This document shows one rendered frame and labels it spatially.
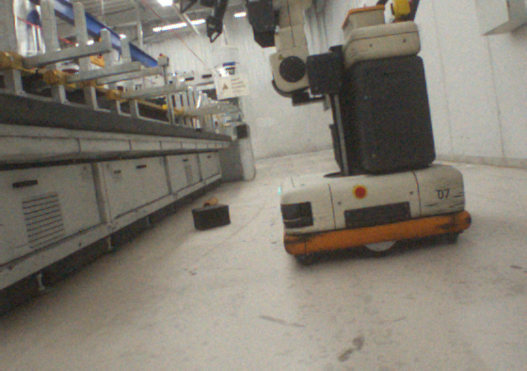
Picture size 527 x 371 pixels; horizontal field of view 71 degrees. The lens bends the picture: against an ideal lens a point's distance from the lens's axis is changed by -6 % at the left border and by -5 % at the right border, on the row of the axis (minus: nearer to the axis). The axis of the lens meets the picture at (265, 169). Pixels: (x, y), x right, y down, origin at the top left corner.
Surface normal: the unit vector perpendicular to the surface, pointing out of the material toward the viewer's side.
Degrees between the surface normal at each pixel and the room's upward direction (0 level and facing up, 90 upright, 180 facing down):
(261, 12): 90
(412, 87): 90
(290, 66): 90
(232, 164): 90
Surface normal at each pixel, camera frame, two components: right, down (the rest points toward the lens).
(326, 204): -0.04, 0.06
